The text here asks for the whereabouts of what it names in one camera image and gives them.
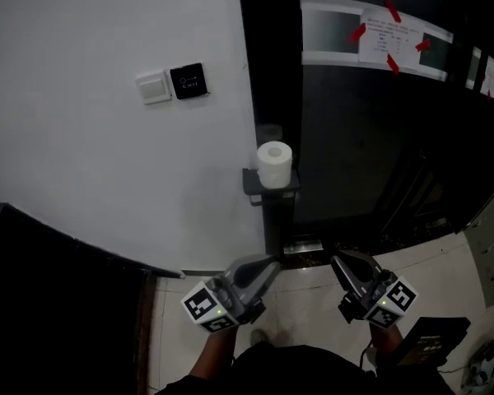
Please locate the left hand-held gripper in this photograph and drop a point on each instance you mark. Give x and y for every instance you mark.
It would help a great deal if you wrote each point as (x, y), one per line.
(214, 303)

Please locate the black wall-mounted paper holder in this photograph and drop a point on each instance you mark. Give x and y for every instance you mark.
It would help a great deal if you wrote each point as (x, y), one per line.
(251, 179)

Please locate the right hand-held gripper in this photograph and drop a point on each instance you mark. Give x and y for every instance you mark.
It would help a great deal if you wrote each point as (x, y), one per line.
(385, 300)

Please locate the frosted strip on glass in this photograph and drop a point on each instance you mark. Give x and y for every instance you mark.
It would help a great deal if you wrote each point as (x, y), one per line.
(329, 27)

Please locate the large paper notice, red tape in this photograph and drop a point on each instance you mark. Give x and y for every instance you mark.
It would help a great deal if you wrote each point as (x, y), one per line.
(389, 39)

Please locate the black door frame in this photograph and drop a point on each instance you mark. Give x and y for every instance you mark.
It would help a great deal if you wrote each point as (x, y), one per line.
(267, 76)

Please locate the black sign board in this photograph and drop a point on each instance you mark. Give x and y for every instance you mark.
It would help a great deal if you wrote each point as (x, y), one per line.
(430, 342)

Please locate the grey metal cabinet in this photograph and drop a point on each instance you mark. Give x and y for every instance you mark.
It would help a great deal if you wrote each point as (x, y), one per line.
(492, 253)

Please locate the person's left forearm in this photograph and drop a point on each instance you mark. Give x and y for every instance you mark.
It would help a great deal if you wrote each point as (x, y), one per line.
(214, 356)

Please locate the black door release button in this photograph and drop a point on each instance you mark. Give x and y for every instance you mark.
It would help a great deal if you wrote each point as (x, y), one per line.
(189, 81)

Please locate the white toilet paper roll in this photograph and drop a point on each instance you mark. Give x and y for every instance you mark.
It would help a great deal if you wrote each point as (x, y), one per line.
(274, 167)

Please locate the dark glass door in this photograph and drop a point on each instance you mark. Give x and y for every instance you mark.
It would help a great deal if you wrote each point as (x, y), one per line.
(354, 146)

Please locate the metal door threshold strip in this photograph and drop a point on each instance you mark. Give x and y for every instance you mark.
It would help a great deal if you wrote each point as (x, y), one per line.
(304, 246)

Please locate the white wall light switch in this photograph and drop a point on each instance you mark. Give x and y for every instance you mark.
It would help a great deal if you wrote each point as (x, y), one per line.
(153, 87)

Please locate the black cabinet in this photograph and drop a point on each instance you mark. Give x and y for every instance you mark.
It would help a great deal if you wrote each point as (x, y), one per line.
(57, 311)

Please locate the person's right forearm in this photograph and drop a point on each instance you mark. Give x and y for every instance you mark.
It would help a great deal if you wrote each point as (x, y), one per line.
(387, 340)

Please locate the person's black clothing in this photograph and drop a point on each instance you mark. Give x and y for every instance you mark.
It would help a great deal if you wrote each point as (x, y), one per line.
(296, 370)

